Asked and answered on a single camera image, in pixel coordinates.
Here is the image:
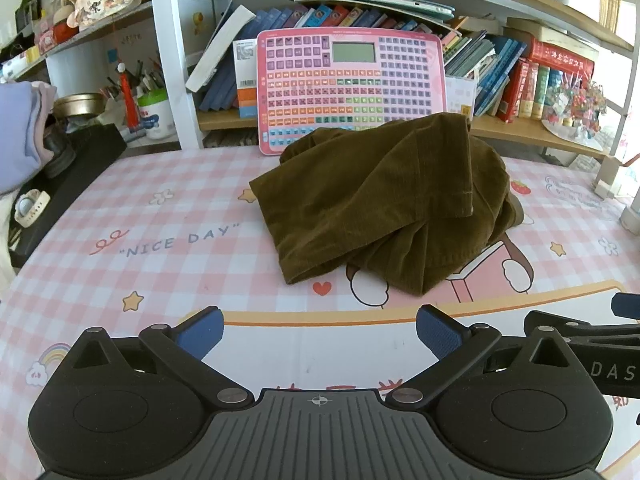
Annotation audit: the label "small white bottle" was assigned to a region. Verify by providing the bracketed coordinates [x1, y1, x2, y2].
[620, 200, 640, 233]

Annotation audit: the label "pink keyboard learning tablet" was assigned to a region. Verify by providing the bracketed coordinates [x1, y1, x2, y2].
[256, 28, 448, 157]

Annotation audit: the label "thick beige book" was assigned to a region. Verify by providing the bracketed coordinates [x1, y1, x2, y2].
[505, 16, 601, 61]

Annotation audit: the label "metal bowl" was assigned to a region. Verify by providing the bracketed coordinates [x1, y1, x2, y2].
[52, 92, 103, 123]

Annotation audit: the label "white plastic jar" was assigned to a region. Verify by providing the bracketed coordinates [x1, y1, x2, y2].
[137, 89, 173, 141]

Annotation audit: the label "grey laptop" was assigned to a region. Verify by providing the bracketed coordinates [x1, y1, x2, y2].
[283, 0, 456, 23]

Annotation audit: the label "small white cardboard box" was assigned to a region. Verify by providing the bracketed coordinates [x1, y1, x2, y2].
[595, 152, 633, 198]

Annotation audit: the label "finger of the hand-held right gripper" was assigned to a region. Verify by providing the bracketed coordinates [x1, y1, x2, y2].
[524, 310, 640, 345]
[611, 292, 640, 320]

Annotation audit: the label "white paper box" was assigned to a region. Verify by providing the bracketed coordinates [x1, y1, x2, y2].
[445, 75, 478, 113]

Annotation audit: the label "small red box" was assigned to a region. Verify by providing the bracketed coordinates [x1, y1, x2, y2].
[35, 22, 81, 53]

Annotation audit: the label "lavender folded cloth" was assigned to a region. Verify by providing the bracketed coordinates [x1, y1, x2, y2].
[0, 81, 58, 196]

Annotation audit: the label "black box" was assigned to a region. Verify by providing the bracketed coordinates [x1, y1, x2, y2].
[7, 122, 128, 268]

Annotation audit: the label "pink checked table mat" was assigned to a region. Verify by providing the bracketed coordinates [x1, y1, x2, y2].
[0, 145, 640, 480]

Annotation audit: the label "orange and white box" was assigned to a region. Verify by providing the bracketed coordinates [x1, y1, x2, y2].
[232, 37, 261, 120]

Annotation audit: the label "white wooden bookshelf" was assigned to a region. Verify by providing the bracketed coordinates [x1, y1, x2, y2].
[0, 0, 640, 171]

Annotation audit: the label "bunch of pens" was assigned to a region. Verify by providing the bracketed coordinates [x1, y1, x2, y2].
[100, 57, 168, 101]

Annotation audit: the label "thick red book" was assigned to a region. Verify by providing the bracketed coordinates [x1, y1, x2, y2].
[529, 37, 596, 79]

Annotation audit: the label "white wristwatch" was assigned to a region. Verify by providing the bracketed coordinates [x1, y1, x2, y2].
[14, 189, 51, 226]

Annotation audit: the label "olive brown corduroy pants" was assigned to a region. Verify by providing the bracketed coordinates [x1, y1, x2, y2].
[248, 112, 525, 297]

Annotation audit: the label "row of colourful books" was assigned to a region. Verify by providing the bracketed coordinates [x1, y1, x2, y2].
[197, 4, 528, 117]

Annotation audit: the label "red marker pen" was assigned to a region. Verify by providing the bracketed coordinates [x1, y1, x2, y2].
[117, 62, 141, 131]

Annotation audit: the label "white printed cloth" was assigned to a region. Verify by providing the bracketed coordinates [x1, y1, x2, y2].
[0, 195, 18, 291]

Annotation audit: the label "white thick book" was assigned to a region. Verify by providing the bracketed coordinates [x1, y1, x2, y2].
[185, 4, 257, 93]

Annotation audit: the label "colourful ornament on plate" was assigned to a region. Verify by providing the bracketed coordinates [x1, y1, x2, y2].
[542, 72, 608, 141]

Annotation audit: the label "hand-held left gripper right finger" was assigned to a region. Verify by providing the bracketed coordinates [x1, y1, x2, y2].
[386, 305, 587, 409]

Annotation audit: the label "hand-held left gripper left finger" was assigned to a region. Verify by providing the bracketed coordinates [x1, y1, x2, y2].
[54, 305, 256, 409]

